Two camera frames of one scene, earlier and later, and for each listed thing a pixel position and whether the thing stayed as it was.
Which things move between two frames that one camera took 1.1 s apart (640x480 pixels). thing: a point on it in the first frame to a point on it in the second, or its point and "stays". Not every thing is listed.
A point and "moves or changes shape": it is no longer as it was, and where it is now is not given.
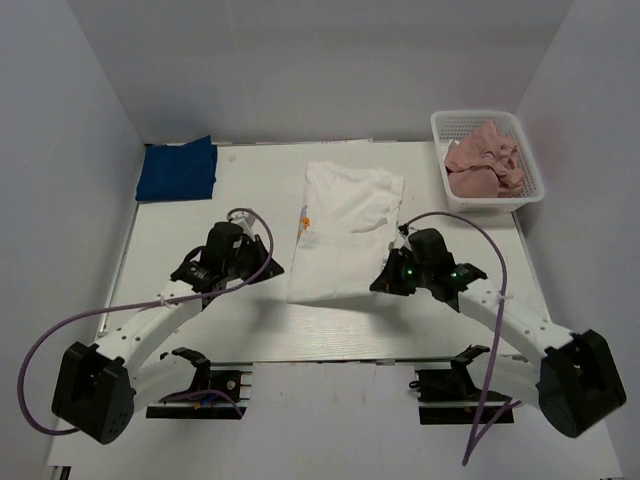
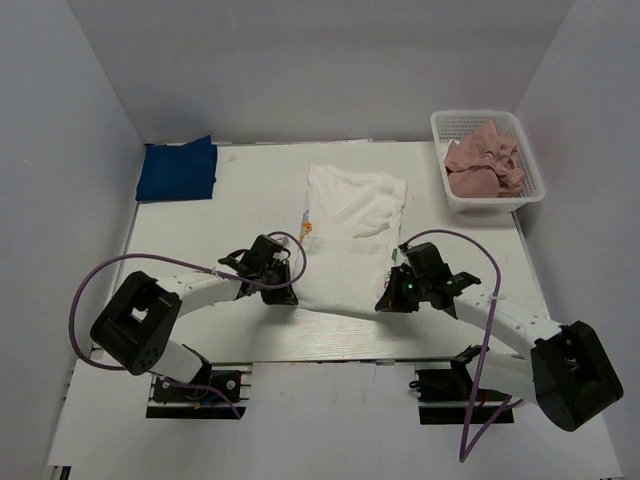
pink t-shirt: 484,164 stays
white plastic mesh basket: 455,125 stays
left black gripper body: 251,252 to 279,273
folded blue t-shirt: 177,172 stays
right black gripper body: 405,275 to 407,290
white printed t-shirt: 347,229 moves or changes shape
